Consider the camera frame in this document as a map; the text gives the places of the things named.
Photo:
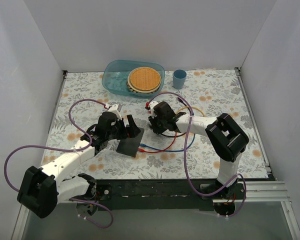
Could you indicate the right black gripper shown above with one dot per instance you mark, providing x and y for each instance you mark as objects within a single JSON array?
[{"x": 154, "y": 122}]

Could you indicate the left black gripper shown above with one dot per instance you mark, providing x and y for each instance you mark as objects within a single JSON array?
[{"x": 125, "y": 127}]

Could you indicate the black network switch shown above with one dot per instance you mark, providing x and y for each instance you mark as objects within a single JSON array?
[{"x": 129, "y": 146}]

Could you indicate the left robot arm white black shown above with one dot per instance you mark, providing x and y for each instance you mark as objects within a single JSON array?
[{"x": 44, "y": 187}]

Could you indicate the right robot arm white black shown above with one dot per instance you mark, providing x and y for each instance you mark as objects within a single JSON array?
[{"x": 226, "y": 136}]

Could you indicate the floral table mat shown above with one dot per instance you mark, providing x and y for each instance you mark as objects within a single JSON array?
[{"x": 211, "y": 93}]

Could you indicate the woven wicker round plate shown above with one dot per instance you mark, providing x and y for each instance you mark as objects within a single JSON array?
[{"x": 144, "y": 80}]

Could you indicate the blue plastic cup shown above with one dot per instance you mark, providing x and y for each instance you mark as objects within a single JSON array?
[{"x": 179, "y": 78}]

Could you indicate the teal plastic tub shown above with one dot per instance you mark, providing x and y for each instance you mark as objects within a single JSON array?
[{"x": 115, "y": 77}]

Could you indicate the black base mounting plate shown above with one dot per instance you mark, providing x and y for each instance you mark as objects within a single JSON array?
[{"x": 152, "y": 194}]

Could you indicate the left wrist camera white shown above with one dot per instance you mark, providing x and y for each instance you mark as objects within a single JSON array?
[{"x": 116, "y": 109}]

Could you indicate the aluminium frame rail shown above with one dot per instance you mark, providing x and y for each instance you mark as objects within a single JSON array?
[{"x": 253, "y": 191}]

